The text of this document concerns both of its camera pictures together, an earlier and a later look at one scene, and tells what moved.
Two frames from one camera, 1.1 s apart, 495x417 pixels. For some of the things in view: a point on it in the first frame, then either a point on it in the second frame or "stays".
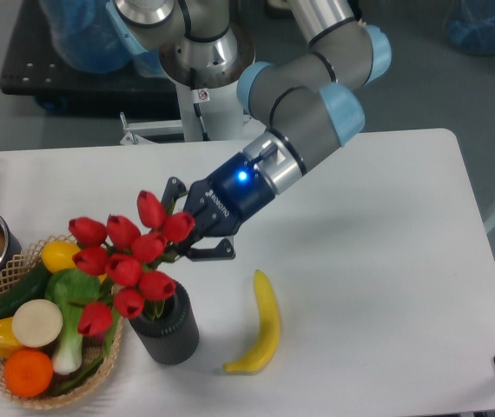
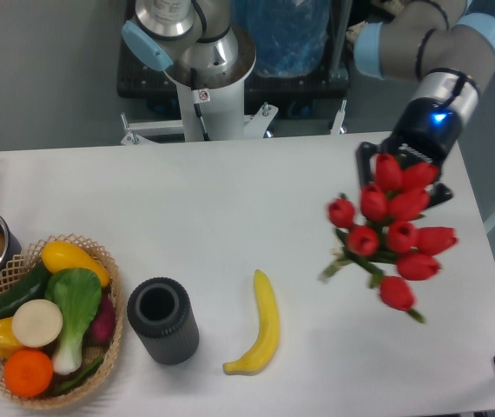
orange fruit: x=29 y=373 stays
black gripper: x=220 y=204 -> x=425 y=130
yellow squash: x=58 y=255 stays
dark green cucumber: x=33 y=287 stays
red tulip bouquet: x=128 y=257 -> x=387 y=235
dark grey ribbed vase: x=171 y=338 stays
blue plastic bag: x=89 y=38 -> x=290 y=36
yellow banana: x=267 y=344 stays
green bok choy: x=72 y=289 stays
